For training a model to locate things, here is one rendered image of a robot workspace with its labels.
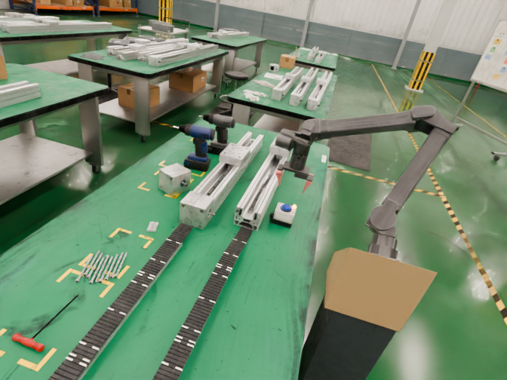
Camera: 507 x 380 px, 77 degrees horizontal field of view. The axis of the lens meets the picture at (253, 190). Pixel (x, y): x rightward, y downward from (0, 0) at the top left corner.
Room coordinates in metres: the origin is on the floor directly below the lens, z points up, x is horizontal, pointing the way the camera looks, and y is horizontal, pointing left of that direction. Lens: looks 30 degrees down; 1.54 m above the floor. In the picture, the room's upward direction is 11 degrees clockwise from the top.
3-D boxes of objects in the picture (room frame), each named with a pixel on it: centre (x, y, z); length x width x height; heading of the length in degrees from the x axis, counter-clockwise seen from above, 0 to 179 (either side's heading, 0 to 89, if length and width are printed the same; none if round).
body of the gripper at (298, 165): (1.09, -0.15, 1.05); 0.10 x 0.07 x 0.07; 80
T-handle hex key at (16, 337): (0.47, 0.43, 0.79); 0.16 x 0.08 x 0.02; 168
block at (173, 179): (1.17, 0.33, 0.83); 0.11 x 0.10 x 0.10; 59
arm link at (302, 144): (1.10, -0.14, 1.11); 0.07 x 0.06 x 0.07; 65
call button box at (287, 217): (1.09, -0.14, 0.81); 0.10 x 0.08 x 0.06; 80
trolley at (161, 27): (6.08, 2.05, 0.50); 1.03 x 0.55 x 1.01; 176
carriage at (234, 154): (1.42, 0.12, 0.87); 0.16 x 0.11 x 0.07; 170
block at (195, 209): (0.98, 0.19, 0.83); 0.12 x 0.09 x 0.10; 80
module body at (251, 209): (1.39, -0.07, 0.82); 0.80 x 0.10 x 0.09; 170
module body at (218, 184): (1.42, 0.12, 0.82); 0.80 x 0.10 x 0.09; 170
